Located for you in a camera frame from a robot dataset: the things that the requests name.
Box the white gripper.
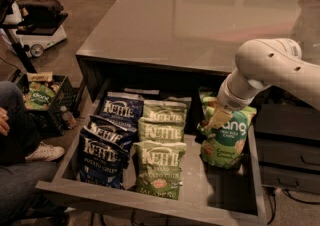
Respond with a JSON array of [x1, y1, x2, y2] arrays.
[[207, 73, 264, 129]]

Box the green Dang rice chip bag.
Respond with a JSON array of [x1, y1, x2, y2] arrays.
[[197, 107, 257, 169]]

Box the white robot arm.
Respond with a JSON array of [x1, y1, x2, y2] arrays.
[[208, 38, 320, 129]]

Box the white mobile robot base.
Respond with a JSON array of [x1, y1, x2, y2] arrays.
[[1, 0, 68, 58]]

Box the back green Kettle chip bag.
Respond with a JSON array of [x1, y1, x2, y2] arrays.
[[143, 100, 187, 122]]

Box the green kettle chip bag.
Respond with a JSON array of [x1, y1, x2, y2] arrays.
[[138, 117, 185, 143], [143, 100, 187, 122]]

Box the middle green Kettle chip bag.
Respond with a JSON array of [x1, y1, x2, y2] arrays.
[[138, 117, 185, 143]]

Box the front green Kettle jalapeno bag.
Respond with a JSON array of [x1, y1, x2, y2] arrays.
[[134, 141, 186, 200]]

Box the open grey top drawer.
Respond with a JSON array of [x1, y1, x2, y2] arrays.
[[37, 78, 267, 226]]

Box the white bag behind Kettle bags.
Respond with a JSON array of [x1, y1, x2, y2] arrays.
[[124, 88, 160, 95]]

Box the back blue Kettle chip bag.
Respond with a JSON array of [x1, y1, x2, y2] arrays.
[[99, 92, 144, 128]]

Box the blue kettle chip bag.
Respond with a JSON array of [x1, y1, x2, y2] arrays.
[[78, 127, 129, 189], [87, 115, 137, 152], [99, 92, 144, 128]]

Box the middle blue Kettle chip bag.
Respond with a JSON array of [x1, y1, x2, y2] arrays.
[[87, 115, 137, 152]]

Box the front blue Kettle chip bag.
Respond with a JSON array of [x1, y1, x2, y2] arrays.
[[78, 127, 129, 189]]

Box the green Dang bag in crate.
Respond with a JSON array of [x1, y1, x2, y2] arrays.
[[25, 82, 55, 110]]

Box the person's hand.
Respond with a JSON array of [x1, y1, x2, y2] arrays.
[[0, 107, 10, 136]]

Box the closed dark lower drawers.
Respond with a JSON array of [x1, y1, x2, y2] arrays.
[[254, 104, 320, 194]]

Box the plastic water bottle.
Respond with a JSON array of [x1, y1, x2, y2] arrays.
[[60, 106, 76, 129]]

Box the black plastic crate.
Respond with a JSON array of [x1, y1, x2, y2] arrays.
[[16, 74, 73, 138]]

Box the white sneaker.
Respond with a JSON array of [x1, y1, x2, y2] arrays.
[[25, 142, 65, 162]]

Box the tan snack box in crate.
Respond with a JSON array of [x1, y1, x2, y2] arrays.
[[27, 72, 53, 82]]

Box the person's leg in jeans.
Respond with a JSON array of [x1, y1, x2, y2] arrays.
[[0, 81, 65, 226]]

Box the black desk stand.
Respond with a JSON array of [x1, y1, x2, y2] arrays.
[[0, 0, 36, 73]]

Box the black floor cables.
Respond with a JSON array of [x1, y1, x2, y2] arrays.
[[264, 187, 320, 226]]

